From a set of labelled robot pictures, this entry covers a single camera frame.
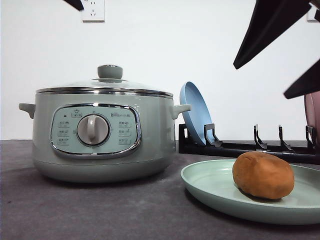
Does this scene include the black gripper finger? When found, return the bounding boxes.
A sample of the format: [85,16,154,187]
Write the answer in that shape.
[283,59,320,99]
[233,0,311,69]
[63,0,84,11]

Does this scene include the glass steamer lid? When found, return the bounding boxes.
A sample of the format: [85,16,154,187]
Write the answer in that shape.
[35,64,174,99]

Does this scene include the brown potato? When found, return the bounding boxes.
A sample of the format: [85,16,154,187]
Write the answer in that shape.
[232,151,295,200]

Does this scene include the green plate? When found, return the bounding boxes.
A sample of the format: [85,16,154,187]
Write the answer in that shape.
[180,159,320,226]

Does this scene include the blue plate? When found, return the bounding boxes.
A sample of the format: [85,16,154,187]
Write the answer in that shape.
[179,81,213,144]

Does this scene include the green electric steamer pot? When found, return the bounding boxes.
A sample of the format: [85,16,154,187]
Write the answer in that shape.
[19,86,191,183]

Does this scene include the pink bowl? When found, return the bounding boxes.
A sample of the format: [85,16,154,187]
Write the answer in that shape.
[304,91,320,146]

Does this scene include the black dish rack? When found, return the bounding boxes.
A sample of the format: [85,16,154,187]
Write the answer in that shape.
[178,123,320,165]

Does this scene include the white wall socket left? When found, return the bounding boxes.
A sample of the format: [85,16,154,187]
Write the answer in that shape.
[82,0,105,24]

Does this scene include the white wall socket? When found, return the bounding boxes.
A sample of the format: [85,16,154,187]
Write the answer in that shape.
[82,0,105,24]
[307,3,320,24]

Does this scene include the white wall socket right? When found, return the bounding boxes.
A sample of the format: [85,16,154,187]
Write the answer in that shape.
[307,3,320,24]

